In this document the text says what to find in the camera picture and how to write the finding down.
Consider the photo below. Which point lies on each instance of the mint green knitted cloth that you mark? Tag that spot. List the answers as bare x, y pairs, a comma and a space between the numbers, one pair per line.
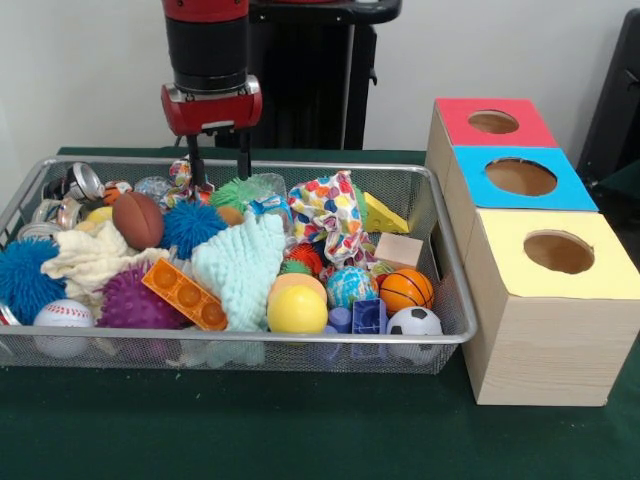
235, 265

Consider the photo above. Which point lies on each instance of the green fuzzy ball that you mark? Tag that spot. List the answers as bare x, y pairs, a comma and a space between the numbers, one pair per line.
235, 192

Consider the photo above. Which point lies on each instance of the black and white soccer ball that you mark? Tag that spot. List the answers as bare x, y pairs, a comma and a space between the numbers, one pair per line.
415, 322

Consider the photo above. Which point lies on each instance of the purple spiky ball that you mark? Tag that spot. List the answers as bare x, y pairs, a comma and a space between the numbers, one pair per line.
130, 302

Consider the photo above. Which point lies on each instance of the wooden box with three holes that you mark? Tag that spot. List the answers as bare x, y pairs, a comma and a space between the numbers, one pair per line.
545, 350

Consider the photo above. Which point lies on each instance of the shallow clear mesh bin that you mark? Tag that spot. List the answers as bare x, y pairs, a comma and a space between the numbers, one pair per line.
150, 352

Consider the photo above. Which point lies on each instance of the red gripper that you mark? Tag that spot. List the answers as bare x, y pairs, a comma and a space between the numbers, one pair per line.
210, 110

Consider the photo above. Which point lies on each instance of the small orange basketball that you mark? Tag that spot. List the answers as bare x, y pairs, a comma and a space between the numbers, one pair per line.
406, 290

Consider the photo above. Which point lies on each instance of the dark green table cloth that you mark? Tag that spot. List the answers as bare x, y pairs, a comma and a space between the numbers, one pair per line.
300, 430
625, 182

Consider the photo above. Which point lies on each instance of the black upright panel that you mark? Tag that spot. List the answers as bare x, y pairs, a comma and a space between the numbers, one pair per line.
617, 100

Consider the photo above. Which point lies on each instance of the multicoloured knotted fabric toy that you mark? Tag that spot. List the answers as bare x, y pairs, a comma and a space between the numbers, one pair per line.
181, 177

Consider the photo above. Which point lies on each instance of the yellow ball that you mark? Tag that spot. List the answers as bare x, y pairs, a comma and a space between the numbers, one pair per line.
296, 310

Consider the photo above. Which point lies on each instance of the white baseball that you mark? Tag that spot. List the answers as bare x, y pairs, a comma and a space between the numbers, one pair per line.
62, 315

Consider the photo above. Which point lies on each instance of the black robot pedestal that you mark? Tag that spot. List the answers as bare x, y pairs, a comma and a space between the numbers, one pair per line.
310, 75

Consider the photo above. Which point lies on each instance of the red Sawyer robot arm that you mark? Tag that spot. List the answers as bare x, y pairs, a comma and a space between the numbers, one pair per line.
207, 50

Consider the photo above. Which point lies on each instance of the orange plastic block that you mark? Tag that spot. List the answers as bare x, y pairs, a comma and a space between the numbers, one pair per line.
182, 292

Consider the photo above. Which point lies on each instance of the blue fuzzy ball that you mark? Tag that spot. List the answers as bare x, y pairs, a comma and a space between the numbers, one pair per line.
25, 280
192, 227

